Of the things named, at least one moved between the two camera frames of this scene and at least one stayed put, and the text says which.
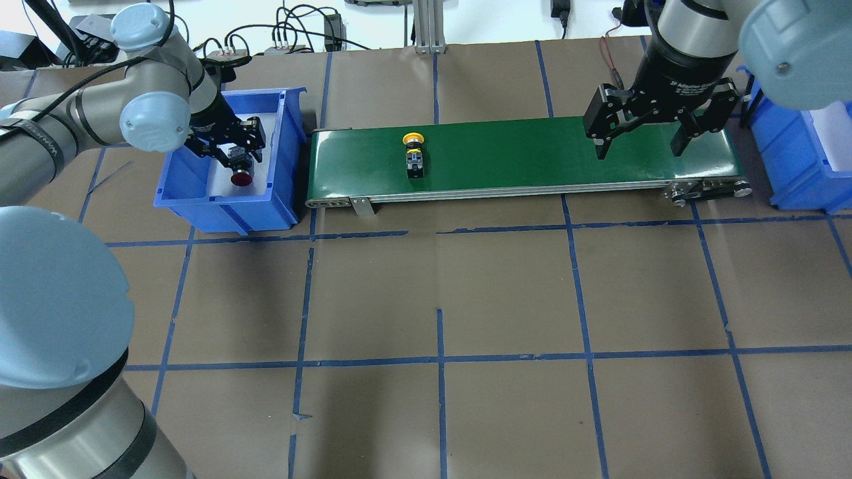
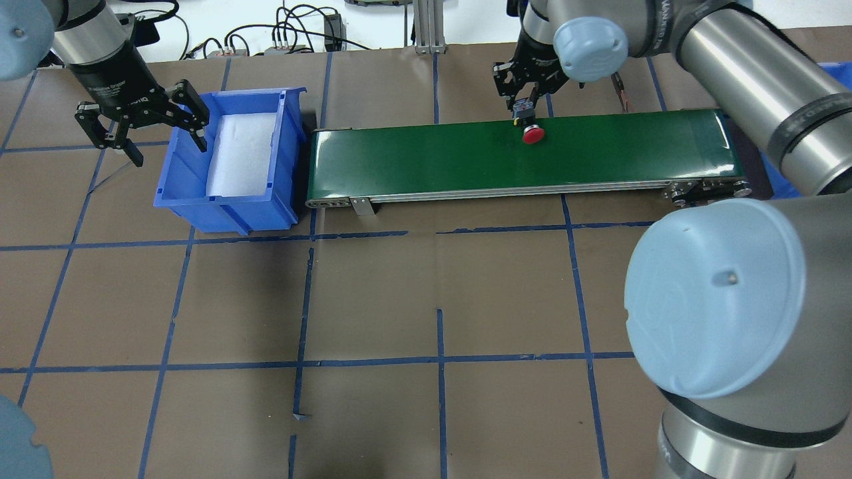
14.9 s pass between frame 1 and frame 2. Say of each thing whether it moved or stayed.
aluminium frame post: stayed
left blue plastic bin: stayed
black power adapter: stayed
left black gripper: moved
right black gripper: moved
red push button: moved
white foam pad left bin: stayed
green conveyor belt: stayed
